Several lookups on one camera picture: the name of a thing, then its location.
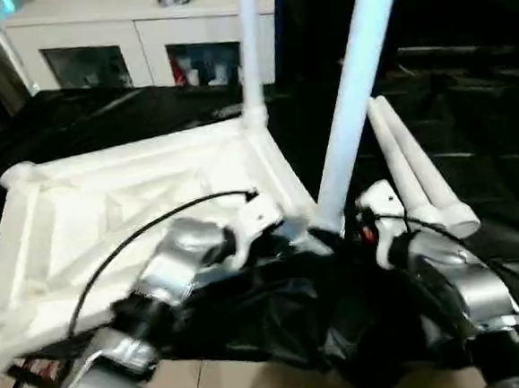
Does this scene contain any white plastic table leg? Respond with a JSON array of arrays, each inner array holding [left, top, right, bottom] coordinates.
[[292, 0, 424, 237], [374, 88, 483, 244], [366, 93, 444, 229], [232, 0, 270, 133]]

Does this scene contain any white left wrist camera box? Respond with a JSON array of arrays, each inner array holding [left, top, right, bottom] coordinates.
[[227, 190, 290, 270]]

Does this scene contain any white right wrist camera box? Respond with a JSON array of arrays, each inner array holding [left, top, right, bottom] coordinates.
[[351, 177, 414, 273]]

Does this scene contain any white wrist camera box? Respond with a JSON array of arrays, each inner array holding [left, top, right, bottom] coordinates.
[[351, 177, 414, 273], [227, 190, 290, 270]]

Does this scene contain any black mat cloth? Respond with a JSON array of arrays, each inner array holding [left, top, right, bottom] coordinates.
[[0, 50, 519, 388]]

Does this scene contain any grey metal bar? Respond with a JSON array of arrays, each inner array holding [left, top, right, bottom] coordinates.
[[397, 37, 519, 65]]

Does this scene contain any white plastic table top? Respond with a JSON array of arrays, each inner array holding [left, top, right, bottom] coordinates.
[[0, 109, 341, 374]]

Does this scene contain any white glass-door cabinet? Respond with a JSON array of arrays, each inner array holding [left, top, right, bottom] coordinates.
[[1, 0, 284, 106]]

